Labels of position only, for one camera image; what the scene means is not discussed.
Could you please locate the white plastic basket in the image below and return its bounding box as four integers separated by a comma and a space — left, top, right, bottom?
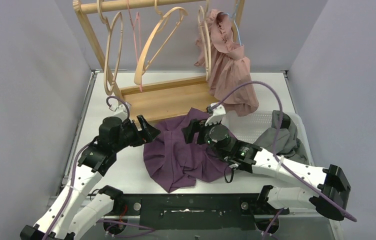
222, 111, 315, 165

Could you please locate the wooden hanger rack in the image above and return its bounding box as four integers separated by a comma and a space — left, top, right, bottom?
72, 0, 246, 125

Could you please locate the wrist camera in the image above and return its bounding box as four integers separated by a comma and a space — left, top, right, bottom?
204, 102, 227, 126
109, 102, 131, 121

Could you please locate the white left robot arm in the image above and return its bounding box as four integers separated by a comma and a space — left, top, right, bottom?
20, 115, 161, 240

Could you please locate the middle wooden hanger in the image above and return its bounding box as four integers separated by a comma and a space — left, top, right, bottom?
133, 0, 189, 86

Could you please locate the blue wire hanger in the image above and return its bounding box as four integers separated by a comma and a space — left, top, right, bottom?
223, 0, 245, 45

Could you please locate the left wooden hanger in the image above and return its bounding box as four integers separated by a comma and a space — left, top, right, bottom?
96, 0, 124, 97

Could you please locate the purple skirt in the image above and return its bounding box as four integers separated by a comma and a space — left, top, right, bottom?
143, 108, 231, 193

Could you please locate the pink pleated skirt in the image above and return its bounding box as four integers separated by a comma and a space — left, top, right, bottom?
205, 9, 259, 117

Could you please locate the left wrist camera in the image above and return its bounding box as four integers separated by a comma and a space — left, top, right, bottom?
109, 102, 131, 121

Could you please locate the pink wire hanger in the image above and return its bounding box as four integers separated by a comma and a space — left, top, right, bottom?
126, 0, 144, 94

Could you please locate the right wooden hanger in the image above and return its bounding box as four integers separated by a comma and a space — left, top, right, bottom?
197, 0, 212, 81

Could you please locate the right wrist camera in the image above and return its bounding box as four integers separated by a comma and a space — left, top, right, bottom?
204, 102, 227, 126

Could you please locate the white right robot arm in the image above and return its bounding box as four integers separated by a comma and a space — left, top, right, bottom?
181, 119, 357, 222

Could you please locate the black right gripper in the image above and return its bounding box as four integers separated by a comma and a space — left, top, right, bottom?
182, 115, 228, 159

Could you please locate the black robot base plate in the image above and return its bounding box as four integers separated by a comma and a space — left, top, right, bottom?
106, 187, 278, 231

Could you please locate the wooden hanger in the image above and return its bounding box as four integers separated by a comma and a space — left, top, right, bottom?
96, 0, 124, 97
197, 0, 212, 81
133, 0, 189, 86

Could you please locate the grey green skirt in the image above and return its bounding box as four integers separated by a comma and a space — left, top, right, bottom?
254, 110, 309, 165

